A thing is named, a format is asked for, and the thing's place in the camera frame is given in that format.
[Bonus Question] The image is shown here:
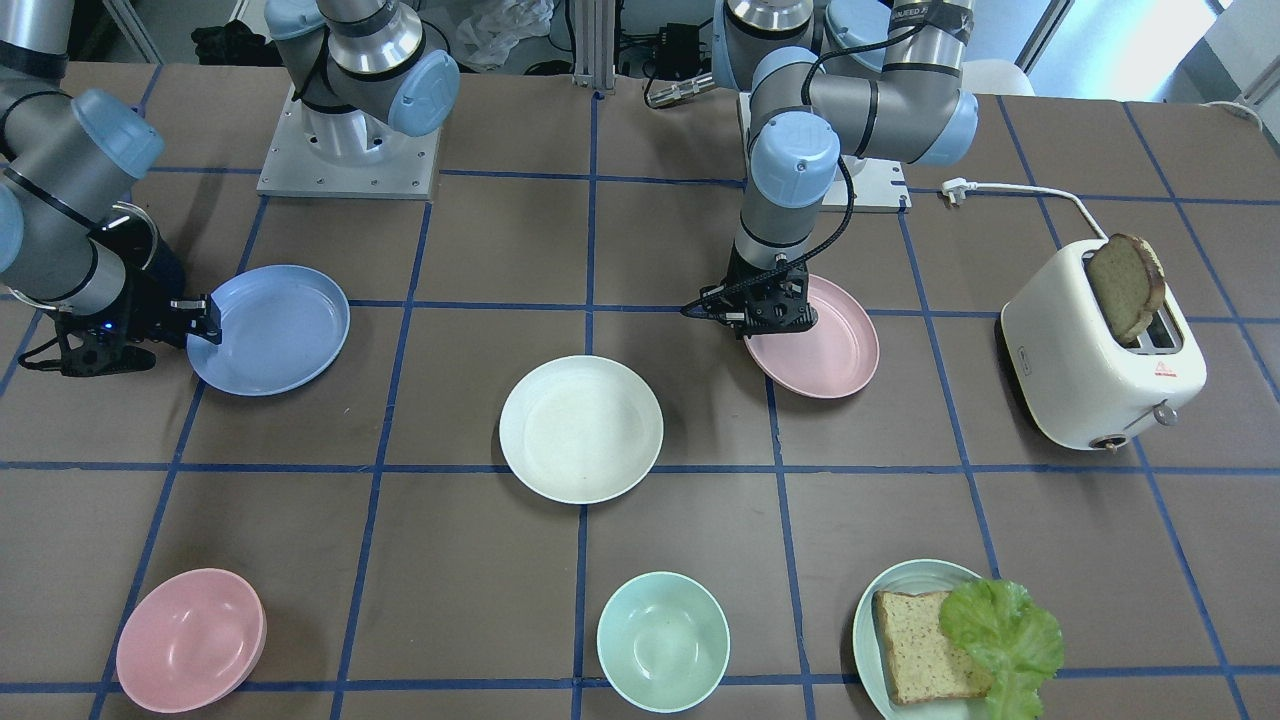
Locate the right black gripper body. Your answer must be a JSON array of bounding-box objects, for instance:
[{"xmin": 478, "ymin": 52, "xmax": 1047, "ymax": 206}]
[{"xmin": 55, "ymin": 205, "xmax": 187, "ymax": 378}]

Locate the pink plate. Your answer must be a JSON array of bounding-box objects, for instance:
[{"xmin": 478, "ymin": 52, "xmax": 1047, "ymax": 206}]
[{"xmin": 745, "ymin": 274, "xmax": 881, "ymax": 398}]

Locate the blue plate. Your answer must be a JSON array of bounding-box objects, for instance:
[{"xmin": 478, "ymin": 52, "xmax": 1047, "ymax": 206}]
[{"xmin": 186, "ymin": 265, "xmax": 349, "ymax": 396}]

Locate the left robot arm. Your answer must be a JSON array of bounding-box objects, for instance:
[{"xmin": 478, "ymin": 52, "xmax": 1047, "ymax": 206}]
[{"xmin": 684, "ymin": 1, "xmax": 978, "ymax": 338}]

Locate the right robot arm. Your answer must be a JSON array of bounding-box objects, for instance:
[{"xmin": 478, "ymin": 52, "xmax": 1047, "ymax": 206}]
[{"xmin": 3, "ymin": 1, "xmax": 461, "ymax": 377}]

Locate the cream plate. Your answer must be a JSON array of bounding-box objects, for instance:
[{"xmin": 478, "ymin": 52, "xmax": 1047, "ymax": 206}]
[{"xmin": 499, "ymin": 355, "xmax": 664, "ymax": 505}]

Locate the pink bowl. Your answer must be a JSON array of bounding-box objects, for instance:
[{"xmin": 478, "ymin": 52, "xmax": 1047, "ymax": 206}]
[{"xmin": 116, "ymin": 568, "xmax": 268, "ymax": 714}]

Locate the green plate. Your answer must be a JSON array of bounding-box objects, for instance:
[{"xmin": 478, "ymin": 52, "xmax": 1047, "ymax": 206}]
[{"xmin": 851, "ymin": 559, "xmax": 989, "ymax": 719}]

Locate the white toaster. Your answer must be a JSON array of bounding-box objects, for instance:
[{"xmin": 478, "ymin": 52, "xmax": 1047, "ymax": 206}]
[{"xmin": 997, "ymin": 240, "xmax": 1207, "ymax": 450}]

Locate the bread slice in toaster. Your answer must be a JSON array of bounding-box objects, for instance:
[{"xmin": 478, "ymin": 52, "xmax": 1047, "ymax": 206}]
[{"xmin": 1085, "ymin": 233, "xmax": 1167, "ymax": 346}]

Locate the green bowl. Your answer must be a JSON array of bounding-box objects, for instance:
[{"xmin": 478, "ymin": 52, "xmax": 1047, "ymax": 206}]
[{"xmin": 596, "ymin": 571, "xmax": 731, "ymax": 714}]

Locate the bread slice on plate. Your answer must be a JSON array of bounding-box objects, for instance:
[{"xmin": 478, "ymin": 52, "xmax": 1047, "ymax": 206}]
[{"xmin": 873, "ymin": 591, "xmax": 993, "ymax": 705}]

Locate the lettuce leaf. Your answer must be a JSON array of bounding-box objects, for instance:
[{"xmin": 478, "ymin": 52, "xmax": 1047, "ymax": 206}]
[{"xmin": 940, "ymin": 579, "xmax": 1065, "ymax": 719}]

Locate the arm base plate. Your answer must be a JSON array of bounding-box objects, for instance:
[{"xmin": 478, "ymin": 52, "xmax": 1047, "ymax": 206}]
[
  {"xmin": 257, "ymin": 87, "xmax": 442, "ymax": 200},
  {"xmin": 739, "ymin": 95, "xmax": 913, "ymax": 214}
]

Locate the white power plug cable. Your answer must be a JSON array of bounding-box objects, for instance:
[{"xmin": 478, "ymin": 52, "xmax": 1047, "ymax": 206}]
[{"xmin": 941, "ymin": 177, "xmax": 1111, "ymax": 241}]

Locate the aluminium frame post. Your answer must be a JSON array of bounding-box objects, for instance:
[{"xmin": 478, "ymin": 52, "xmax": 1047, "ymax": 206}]
[{"xmin": 566, "ymin": 1, "xmax": 618, "ymax": 97}]

